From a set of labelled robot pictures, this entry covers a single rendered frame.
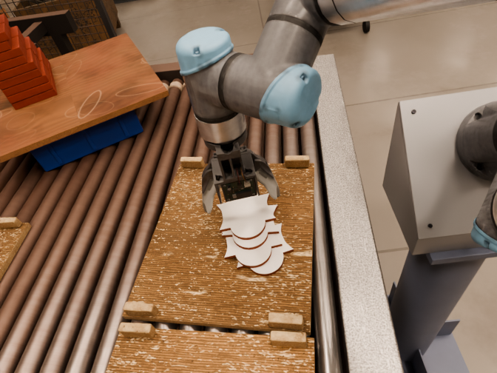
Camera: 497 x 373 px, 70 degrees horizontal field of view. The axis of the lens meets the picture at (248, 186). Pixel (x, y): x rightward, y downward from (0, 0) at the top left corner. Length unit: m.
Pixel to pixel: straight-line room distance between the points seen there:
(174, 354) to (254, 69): 0.48
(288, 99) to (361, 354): 0.44
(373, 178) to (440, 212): 1.40
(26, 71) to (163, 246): 0.68
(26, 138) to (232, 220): 0.62
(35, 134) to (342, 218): 0.81
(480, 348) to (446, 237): 1.00
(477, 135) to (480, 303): 1.18
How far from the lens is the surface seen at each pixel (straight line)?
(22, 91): 1.25
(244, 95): 0.44
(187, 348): 0.68
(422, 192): 0.77
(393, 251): 1.87
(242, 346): 0.66
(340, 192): 0.85
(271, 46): 0.45
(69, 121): 1.09
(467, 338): 1.76
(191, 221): 0.81
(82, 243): 0.92
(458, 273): 1.04
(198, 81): 0.49
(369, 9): 0.41
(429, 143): 0.77
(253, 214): 0.74
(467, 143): 0.77
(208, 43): 0.48
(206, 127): 0.53
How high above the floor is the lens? 1.55
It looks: 46 degrees down
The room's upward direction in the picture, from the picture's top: 12 degrees counter-clockwise
